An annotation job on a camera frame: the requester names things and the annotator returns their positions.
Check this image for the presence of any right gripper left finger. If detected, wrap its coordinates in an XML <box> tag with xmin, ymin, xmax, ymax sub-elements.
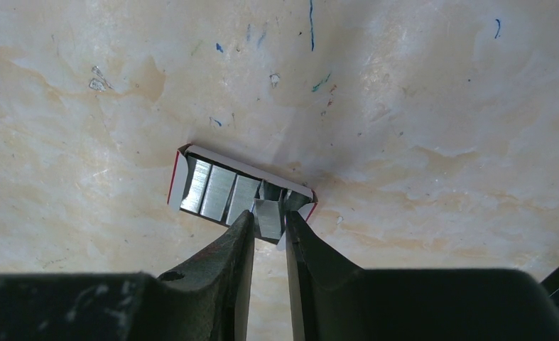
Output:
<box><xmin>0</xmin><ymin>211</ymin><xmax>254</xmax><ymax>340</ymax></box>

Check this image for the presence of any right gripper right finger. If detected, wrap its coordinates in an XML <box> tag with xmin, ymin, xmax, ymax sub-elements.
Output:
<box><xmin>286</xmin><ymin>212</ymin><xmax>559</xmax><ymax>340</ymax></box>

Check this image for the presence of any staple box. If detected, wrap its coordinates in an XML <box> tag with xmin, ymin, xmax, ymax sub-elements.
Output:
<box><xmin>167</xmin><ymin>144</ymin><xmax>318</xmax><ymax>250</ymax></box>

